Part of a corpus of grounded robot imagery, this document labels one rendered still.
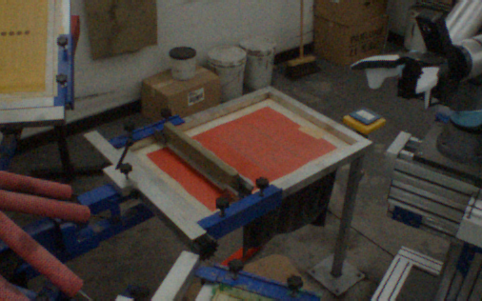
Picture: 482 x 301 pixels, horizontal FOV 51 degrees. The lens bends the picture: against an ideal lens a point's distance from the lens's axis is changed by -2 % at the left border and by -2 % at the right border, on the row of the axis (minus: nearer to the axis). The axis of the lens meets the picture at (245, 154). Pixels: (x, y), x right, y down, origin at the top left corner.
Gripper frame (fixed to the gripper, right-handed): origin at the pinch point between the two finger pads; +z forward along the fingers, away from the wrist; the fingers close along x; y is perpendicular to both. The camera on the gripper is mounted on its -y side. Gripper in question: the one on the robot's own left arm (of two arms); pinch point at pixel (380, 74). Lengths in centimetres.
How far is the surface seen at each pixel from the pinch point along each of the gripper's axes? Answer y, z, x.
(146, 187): 53, 17, 77
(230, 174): 53, -7, 67
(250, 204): 59, -8, 57
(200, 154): 52, -5, 83
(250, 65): 107, -160, 291
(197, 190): 62, -1, 78
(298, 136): 61, -51, 88
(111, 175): 49, 26, 83
